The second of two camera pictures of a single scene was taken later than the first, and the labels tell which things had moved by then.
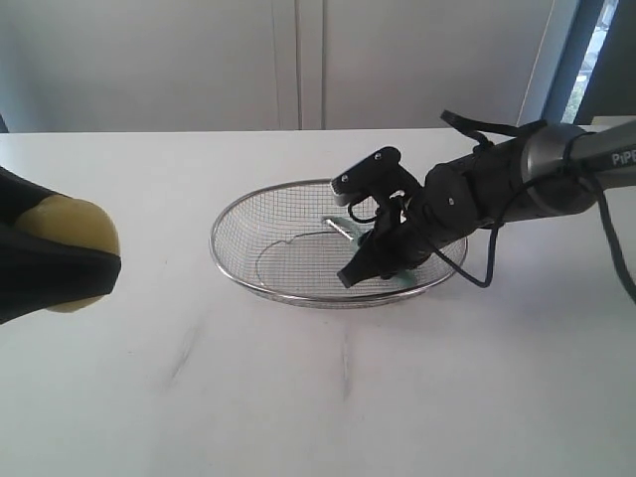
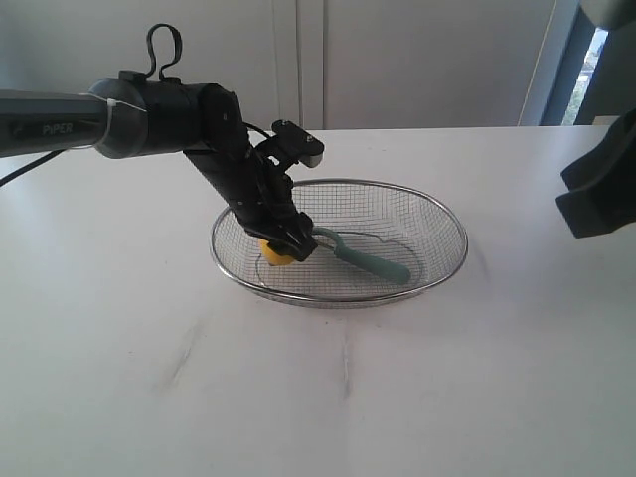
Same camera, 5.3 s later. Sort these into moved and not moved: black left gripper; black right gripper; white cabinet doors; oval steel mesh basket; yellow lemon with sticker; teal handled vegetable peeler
Moved: yellow lemon with sticker; black right gripper; teal handled vegetable peeler; black left gripper
Not moved: oval steel mesh basket; white cabinet doors
